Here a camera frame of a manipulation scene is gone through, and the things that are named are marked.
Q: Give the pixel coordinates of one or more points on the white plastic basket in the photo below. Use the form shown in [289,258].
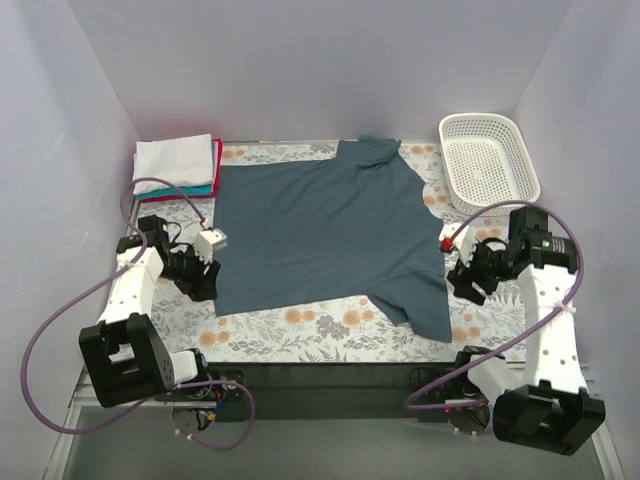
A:
[485,161]

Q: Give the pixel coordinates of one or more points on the red folded t shirt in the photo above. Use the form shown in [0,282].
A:
[216,165]

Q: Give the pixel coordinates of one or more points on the blue grey t shirt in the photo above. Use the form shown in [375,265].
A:
[315,230]

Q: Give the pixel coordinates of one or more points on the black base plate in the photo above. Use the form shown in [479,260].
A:
[327,391]

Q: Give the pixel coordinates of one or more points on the white folded t shirt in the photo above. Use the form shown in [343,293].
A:
[184,162]

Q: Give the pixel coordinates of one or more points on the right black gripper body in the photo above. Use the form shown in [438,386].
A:
[470,275]

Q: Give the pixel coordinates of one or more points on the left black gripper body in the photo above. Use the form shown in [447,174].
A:
[203,280]

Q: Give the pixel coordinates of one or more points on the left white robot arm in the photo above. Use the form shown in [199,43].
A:
[124,355]

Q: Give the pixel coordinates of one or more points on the teal folded t shirt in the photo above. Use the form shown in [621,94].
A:
[175,192]

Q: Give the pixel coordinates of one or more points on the floral table mat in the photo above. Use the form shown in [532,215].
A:
[350,329]

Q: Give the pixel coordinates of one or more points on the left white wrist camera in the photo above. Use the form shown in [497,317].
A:
[207,242]

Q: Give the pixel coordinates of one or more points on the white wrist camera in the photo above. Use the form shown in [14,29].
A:
[457,238]
[207,242]

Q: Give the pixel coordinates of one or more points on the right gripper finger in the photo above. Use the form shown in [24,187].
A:
[460,279]
[483,289]

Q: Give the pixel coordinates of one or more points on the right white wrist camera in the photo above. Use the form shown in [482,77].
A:
[457,238]

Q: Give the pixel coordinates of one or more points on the aluminium frame rail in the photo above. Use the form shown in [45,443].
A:
[84,394]

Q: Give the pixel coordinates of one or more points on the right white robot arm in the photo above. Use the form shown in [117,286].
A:
[548,408]

